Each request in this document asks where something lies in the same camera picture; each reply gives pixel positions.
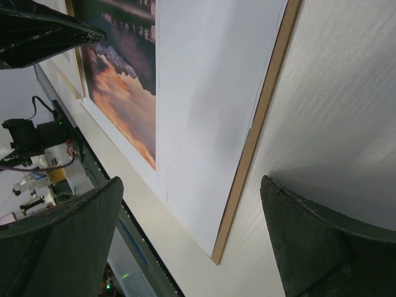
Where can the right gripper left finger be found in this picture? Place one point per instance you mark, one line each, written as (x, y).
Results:
(61, 251)

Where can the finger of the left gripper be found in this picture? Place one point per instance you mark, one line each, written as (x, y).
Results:
(32, 32)

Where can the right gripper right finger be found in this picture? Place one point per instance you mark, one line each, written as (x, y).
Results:
(321, 252)

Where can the cream mat board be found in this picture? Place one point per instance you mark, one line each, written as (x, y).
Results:
(180, 253)

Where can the orange sky photo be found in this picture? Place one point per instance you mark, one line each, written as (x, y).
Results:
(175, 86)

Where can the brown fibreboard backing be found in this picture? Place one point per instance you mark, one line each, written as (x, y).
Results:
(277, 57)

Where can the light wooden picture frame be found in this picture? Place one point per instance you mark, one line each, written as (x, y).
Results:
(78, 58)

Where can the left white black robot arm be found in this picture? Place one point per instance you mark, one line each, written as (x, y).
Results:
(30, 139)

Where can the aluminium front rail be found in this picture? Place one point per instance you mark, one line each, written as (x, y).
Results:
(53, 95)

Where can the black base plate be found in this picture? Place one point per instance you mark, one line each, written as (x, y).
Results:
(137, 266)

